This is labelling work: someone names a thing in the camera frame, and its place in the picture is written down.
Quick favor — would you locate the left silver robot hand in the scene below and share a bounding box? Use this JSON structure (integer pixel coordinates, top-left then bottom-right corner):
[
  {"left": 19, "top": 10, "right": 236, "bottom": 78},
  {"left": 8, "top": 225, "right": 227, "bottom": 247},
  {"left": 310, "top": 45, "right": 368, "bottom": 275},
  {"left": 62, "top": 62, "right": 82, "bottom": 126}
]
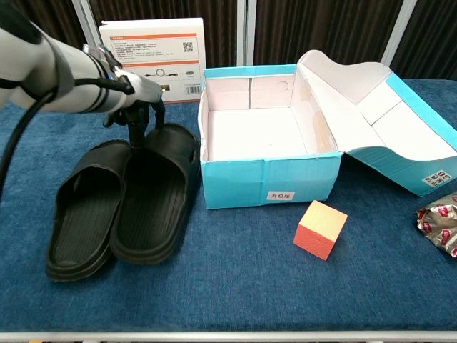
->
[{"left": 102, "top": 69, "right": 167, "bottom": 151}]

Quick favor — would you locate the black rubber slipper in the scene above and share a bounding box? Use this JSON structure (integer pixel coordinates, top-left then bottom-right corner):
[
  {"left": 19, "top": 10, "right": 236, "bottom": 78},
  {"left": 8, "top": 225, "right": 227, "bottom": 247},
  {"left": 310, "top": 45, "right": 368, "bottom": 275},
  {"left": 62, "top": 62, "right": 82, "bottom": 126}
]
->
[
  {"left": 45, "top": 139, "right": 131, "bottom": 283},
  {"left": 109, "top": 123, "right": 201, "bottom": 265}
]

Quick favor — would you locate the white product box orange print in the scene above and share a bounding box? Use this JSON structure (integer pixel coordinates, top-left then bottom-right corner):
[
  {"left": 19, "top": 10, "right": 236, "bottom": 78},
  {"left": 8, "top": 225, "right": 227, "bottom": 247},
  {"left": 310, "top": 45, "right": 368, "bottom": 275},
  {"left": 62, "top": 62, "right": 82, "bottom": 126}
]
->
[{"left": 99, "top": 17, "right": 207, "bottom": 104}]

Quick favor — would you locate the light blue cardboard shoe box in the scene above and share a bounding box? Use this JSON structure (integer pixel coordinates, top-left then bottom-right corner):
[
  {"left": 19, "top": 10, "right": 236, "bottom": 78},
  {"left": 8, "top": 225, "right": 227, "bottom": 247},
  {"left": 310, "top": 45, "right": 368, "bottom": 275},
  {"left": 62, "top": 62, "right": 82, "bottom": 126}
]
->
[{"left": 198, "top": 49, "right": 457, "bottom": 210}]

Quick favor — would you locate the dark pleated curtain panel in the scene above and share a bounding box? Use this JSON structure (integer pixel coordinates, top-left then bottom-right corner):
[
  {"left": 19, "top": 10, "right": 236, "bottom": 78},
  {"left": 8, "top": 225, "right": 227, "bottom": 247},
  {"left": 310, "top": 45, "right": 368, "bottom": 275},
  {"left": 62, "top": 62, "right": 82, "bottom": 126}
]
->
[
  {"left": 253, "top": 0, "right": 404, "bottom": 69},
  {"left": 391, "top": 0, "right": 457, "bottom": 81},
  {"left": 88, "top": 0, "right": 239, "bottom": 69},
  {"left": 0, "top": 0, "right": 99, "bottom": 81}
]

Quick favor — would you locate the blue velvet tablecloth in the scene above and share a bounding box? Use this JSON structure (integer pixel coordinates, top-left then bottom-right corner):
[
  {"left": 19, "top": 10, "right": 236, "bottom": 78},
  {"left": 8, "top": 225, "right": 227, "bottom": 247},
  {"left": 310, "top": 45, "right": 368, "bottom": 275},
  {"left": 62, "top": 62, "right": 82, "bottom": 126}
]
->
[{"left": 0, "top": 78, "right": 457, "bottom": 333}]

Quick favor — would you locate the orange yellow foam cube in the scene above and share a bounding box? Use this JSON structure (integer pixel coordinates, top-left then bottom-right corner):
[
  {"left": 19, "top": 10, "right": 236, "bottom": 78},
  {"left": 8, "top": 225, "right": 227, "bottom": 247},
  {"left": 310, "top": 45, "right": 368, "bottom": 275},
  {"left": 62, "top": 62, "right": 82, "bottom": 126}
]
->
[{"left": 293, "top": 199, "right": 349, "bottom": 264}]

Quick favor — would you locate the silver snack bag red print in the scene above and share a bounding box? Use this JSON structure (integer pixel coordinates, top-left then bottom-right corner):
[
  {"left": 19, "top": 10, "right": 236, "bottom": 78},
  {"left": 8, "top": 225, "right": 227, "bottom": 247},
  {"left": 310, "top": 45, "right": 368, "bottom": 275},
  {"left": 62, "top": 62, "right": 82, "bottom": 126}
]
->
[{"left": 416, "top": 191, "right": 457, "bottom": 259}]

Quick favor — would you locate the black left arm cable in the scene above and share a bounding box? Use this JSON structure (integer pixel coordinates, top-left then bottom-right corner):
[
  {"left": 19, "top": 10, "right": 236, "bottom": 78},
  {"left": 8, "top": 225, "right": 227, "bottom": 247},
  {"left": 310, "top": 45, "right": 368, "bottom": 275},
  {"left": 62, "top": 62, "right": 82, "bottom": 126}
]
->
[{"left": 0, "top": 77, "right": 136, "bottom": 201}]

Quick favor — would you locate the grey metal screen post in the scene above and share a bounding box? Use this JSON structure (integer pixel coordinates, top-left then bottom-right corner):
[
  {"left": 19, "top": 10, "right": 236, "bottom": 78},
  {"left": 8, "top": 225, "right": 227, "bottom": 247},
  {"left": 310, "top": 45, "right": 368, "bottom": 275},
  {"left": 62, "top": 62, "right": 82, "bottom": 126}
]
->
[
  {"left": 237, "top": 0, "right": 257, "bottom": 68},
  {"left": 378, "top": 0, "right": 418, "bottom": 78},
  {"left": 71, "top": 0, "right": 111, "bottom": 80}
]

